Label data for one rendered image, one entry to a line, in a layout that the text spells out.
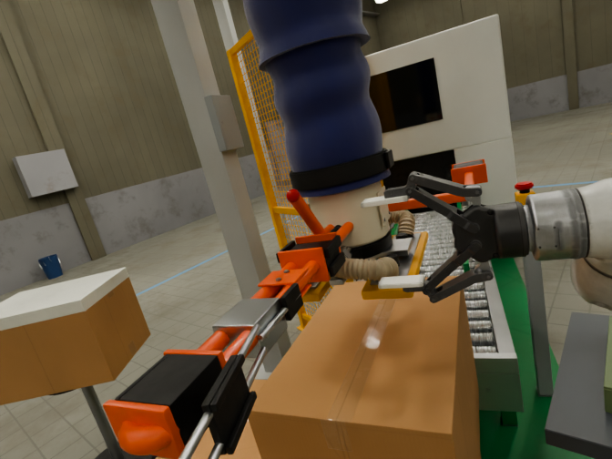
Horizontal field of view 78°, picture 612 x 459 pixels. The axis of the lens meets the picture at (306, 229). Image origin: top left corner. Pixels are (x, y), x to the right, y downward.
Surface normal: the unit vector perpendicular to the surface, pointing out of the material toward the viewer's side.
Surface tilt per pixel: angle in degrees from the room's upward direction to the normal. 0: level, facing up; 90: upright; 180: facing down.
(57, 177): 90
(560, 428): 0
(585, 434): 0
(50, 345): 90
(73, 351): 90
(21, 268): 90
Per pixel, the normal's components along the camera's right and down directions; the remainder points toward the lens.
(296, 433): -0.39, 0.32
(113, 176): 0.75, -0.03
